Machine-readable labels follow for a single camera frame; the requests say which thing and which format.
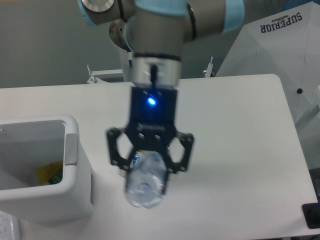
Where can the black device at edge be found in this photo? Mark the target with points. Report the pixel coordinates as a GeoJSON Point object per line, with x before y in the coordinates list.
{"type": "Point", "coordinates": [311, 212]}

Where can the crushed clear plastic bottle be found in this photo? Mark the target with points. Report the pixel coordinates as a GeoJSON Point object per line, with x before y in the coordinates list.
{"type": "Point", "coordinates": [145, 182]}

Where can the white metal base bracket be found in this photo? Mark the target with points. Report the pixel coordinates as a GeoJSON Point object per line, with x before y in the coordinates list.
{"type": "Point", "coordinates": [104, 76]}

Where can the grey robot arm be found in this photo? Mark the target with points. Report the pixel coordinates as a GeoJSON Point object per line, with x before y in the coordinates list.
{"type": "Point", "coordinates": [155, 31]}

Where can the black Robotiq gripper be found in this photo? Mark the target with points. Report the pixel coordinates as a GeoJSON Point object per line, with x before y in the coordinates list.
{"type": "Point", "coordinates": [151, 125]}

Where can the blue snack wrapper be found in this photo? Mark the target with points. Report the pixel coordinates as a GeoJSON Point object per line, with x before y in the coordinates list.
{"type": "Point", "coordinates": [136, 158]}

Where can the white Superior umbrella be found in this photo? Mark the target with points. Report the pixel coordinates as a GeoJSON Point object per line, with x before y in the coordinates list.
{"type": "Point", "coordinates": [286, 44]}

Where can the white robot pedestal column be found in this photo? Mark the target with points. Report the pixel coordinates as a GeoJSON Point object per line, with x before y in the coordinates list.
{"type": "Point", "coordinates": [126, 59]}

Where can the yellow trash in bin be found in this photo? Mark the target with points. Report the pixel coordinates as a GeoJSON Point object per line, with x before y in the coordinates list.
{"type": "Point", "coordinates": [50, 174]}

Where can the white trash can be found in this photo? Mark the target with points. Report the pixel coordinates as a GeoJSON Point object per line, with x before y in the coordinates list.
{"type": "Point", "coordinates": [32, 142]}

